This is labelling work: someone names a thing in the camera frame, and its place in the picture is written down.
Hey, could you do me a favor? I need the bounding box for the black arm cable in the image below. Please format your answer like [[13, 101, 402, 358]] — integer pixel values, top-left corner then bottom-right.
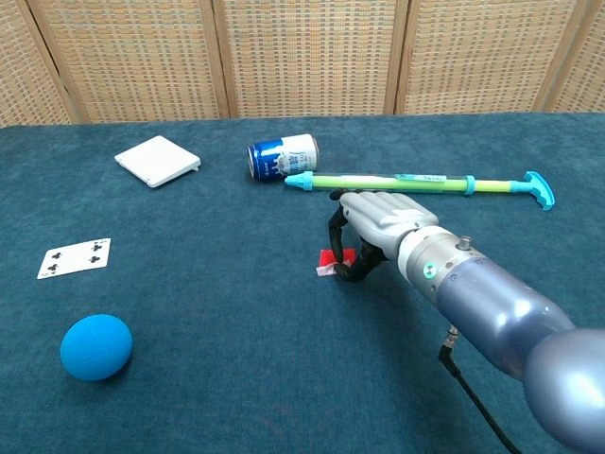
[[438, 325, 524, 454]]

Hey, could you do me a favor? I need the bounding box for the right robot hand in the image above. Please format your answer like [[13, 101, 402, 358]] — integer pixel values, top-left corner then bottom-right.
[[327, 188, 440, 284]]

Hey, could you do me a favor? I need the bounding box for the white square plastic box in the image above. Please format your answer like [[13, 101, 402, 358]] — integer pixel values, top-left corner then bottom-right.
[[113, 135, 202, 189]]

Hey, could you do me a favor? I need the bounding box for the teal carpet table cover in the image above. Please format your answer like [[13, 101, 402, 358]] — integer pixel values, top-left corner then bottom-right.
[[0, 112, 605, 454]]

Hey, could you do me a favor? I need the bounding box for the four of clubs playing card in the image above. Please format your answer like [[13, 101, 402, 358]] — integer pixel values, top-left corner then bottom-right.
[[36, 237, 112, 281]]

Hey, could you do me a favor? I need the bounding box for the blue and white drink can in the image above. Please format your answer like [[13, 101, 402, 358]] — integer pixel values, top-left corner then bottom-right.
[[247, 133, 320, 182]]

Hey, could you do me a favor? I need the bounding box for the woven rattan folding screen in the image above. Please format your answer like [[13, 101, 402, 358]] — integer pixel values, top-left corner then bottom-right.
[[0, 0, 605, 129]]

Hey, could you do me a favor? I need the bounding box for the green and teal water pump toy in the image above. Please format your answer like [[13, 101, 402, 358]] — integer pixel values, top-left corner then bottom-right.
[[284, 170, 557, 212]]

